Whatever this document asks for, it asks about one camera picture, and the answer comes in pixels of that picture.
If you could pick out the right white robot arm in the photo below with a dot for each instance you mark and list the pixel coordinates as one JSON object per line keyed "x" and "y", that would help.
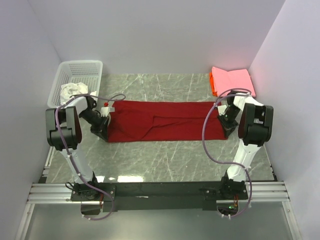
{"x": 254, "y": 122}

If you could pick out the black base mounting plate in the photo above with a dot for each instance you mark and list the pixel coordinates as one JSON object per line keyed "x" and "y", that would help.
{"x": 126, "y": 196}

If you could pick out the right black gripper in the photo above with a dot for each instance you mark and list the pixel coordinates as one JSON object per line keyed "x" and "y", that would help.
{"x": 227, "y": 128}

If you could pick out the pink folded t shirt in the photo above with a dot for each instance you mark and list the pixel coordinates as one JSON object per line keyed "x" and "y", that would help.
{"x": 233, "y": 79}

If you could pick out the white crumpled t shirt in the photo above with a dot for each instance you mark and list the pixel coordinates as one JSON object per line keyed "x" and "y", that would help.
{"x": 70, "y": 89}

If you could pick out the white plastic basket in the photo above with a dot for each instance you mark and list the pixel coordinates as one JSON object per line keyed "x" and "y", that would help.
{"x": 88, "y": 72}

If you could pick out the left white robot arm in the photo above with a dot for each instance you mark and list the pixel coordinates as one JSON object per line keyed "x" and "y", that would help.
{"x": 64, "y": 133}

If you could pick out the orange folded t shirt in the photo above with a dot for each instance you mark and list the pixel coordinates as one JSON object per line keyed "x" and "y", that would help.
{"x": 214, "y": 84}

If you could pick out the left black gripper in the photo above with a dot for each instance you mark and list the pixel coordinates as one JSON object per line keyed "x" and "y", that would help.
{"x": 101, "y": 130}

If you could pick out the aluminium frame rail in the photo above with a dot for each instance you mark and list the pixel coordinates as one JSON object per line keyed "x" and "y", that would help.
{"x": 56, "y": 193}

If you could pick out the red t shirt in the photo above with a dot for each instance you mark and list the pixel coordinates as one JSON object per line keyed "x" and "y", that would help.
{"x": 141, "y": 121}

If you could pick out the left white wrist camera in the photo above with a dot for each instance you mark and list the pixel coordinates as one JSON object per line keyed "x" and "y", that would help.
{"x": 106, "y": 109}

